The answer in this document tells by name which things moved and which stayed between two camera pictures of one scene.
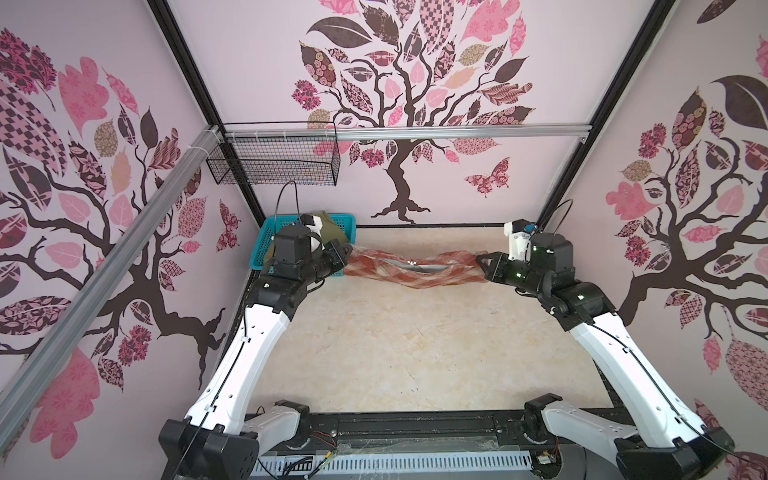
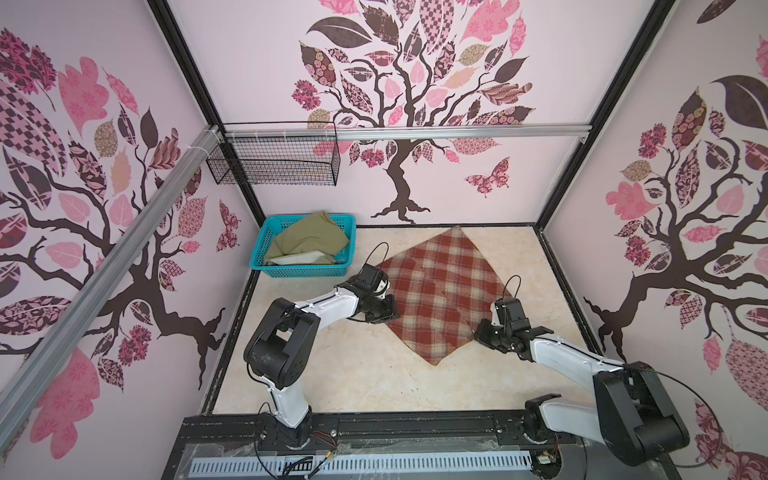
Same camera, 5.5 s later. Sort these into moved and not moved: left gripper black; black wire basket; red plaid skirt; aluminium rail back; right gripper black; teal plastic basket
Moved: left gripper black; red plaid skirt; right gripper black
Not moved: teal plastic basket; aluminium rail back; black wire basket
